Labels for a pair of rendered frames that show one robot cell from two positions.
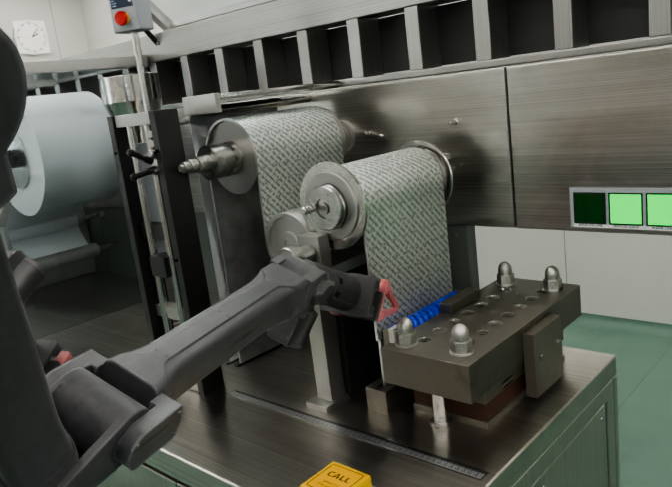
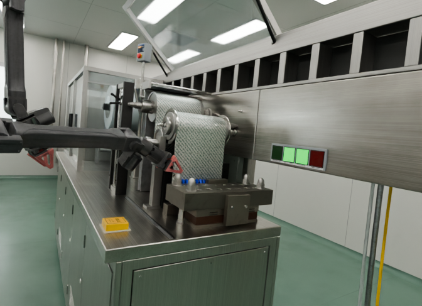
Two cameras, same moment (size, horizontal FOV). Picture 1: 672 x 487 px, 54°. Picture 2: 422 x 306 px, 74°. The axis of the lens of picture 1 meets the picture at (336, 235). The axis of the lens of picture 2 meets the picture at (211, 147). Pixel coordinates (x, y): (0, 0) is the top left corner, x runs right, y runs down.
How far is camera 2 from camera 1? 51 cm
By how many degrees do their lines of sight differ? 17
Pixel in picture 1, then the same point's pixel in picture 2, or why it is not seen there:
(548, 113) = (270, 110)
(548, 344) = (238, 204)
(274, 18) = (198, 68)
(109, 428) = not seen: outside the picture
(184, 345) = (44, 129)
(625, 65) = (297, 90)
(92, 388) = not seen: outside the picture
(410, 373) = (171, 195)
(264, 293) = (100, 132)
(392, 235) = (191, 144)
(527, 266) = (330, 220)
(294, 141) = (177, 106)
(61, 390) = not seen: outside the picture
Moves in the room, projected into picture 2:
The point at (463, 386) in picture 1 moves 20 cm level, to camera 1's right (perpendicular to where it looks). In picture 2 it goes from (183, 202) to (242, 212)
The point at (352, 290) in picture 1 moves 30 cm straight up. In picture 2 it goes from (158, 155) to (165, 74)
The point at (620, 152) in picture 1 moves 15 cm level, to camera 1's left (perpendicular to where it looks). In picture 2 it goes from (291, 129) to (250, 125)
